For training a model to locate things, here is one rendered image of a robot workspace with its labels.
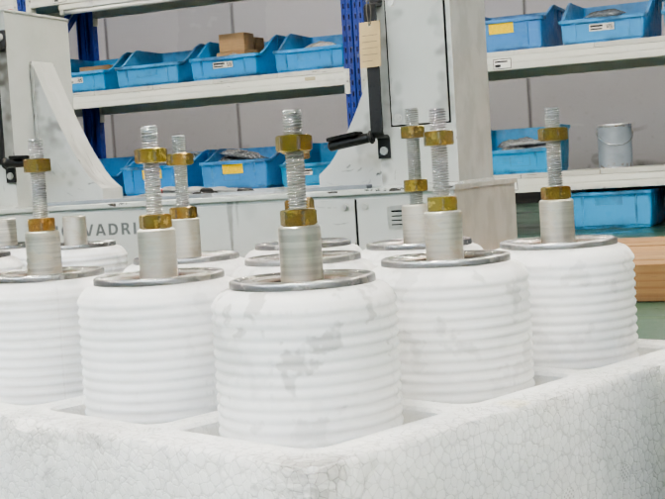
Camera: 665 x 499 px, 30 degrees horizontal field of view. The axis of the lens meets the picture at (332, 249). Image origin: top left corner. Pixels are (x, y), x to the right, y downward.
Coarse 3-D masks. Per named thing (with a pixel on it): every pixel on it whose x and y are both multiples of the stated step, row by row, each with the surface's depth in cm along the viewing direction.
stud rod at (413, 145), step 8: (408, 112) 88; (416, 112) 88; (408, 120) 88; (416, 120) 88; (408, 144) 88; (416, 144) 88; (408, 152) 89; (416, 152) 88; (408, 160) 89; (416, 160) 88; (408, 168) 89; (416, 168) 88; (416, 176) 88; (416, 192) 88; (416, 200) 88
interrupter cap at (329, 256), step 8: (256, 256) 82; (264, 256) 83; (272, 256) 82; (328, 256) 77; (336, 256) 78; (344, 256) 78; (352, 256) 79; (360, 256) 80; (248, 264) 79; (256, 264) 78; (264, 264) 78; (272, 264) 77
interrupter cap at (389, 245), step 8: (392, 240) 92; (400, 240) 92; (464, 240) 87; (368, 248) 88; (376, 248) 87; (384, 248) 86; (392, 248) 86; (400, 248) 86; (408, 248) 85; (416, 248) 85; (424, 248) 85
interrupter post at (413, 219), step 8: (408, 208) 88; (416, 208) 88; (424, 208) 88; (408, 216) 88; (416, 216) 88; (408, 224) 88; (416, 224) 88; (424, 224) 88; (408, 232) 88; (416, 232) 88; (424, 232) 88; (408, 240) 88; (416, 240) 88; (424, 240) 88
